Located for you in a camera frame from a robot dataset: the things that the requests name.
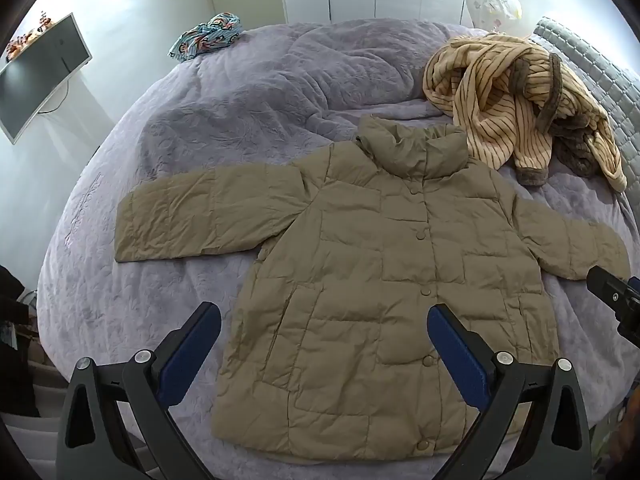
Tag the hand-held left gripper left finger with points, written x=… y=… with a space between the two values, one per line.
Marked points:
x=186 y=355

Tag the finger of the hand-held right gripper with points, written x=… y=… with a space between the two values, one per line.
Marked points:
x=612 y=290

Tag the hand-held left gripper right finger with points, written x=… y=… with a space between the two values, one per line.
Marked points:
x=457 y=355

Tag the khaki puffer jacket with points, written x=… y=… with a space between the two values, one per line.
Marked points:
x=380 y=270

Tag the beige striped fleece garment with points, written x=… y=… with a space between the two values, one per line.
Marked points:
x=500 y=95

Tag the grey padded headboard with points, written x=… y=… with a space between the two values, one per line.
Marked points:
x=595 y=65

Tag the purple quilted bedspread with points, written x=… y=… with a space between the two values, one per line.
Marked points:
x=225 y=125

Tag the white patterned pillow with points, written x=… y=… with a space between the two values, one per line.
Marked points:
x=492 y=7

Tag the white framed monitor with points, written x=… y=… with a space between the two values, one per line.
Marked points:
x=37 y=77

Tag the blue patterned cloth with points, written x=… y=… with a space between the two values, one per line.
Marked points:
x=207 y=36

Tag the orange wall decoration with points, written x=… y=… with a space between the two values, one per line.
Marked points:
x=27 y=35

